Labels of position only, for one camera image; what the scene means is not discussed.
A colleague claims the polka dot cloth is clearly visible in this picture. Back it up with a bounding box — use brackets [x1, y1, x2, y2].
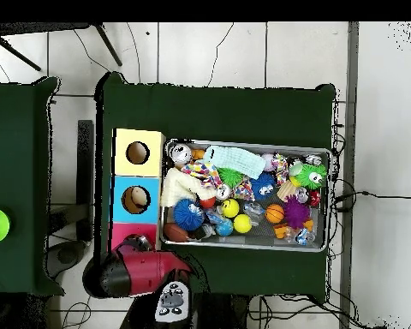
[180, 159, 225, 189]

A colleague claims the cream knit cloth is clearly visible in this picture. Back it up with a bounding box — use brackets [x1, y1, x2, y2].
[159, 166, 217, 209]

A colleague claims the blue fuzzy toy with eyes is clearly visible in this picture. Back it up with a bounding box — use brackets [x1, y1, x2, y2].
[172, 197, 206, 231]
[249, 171, 277, 201]

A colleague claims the wooden box with three holes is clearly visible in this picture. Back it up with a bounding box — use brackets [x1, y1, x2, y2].
[106, 128, 167, 270]

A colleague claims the shallow silver mesh bin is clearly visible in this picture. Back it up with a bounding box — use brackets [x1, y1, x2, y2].
[158, 137, 332, 254]

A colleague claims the yellow smiley ball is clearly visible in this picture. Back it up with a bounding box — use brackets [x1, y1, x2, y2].
[221, 198, 241, 219]

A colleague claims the mint green cloth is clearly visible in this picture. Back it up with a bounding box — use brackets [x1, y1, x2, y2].
[202, 144, 267, 180]

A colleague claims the silver drink can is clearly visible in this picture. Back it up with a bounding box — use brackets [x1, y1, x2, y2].
[170, 142, 194, 165]

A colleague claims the orange toy basketball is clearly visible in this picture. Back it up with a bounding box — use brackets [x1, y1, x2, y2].
[265, 204, 286, 224]

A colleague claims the purple spiky ball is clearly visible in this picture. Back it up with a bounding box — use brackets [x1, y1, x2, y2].
[283, 194, 311, 230]

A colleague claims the green fuzzy toy with eyes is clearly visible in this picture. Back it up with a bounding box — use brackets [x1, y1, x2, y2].
[289, 163, 328, 190]

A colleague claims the black upright board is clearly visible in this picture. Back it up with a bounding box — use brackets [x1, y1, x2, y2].
[76, 119, 95, 241]

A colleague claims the dark grey floor base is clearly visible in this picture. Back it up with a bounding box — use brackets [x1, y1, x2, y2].
[45, 239, 87, 278]

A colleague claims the dark green side tablecloth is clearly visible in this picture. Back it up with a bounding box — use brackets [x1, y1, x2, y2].
[0, 75, 67, 296]

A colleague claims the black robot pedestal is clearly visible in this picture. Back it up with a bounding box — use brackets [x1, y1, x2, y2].
[193, 292, 251, 329]

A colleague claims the black cable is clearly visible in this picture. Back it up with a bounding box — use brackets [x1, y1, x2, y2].
[332, 189, 411, 206]

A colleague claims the black metal frame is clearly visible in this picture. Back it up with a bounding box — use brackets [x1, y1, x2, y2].
[0, 21, 123, 72]

